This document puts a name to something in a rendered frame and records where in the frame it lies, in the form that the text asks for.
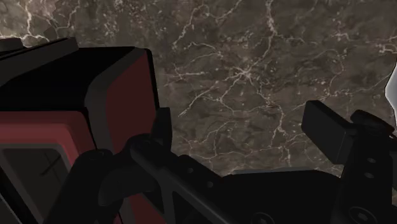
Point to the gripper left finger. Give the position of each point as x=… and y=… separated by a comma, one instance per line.
x=173, y=180

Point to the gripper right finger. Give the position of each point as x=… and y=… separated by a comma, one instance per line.
x=366, y=186

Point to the white object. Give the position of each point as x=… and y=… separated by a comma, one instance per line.
x=392, y=90

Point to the red and black appliance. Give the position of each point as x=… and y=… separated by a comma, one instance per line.
x=62, y=93

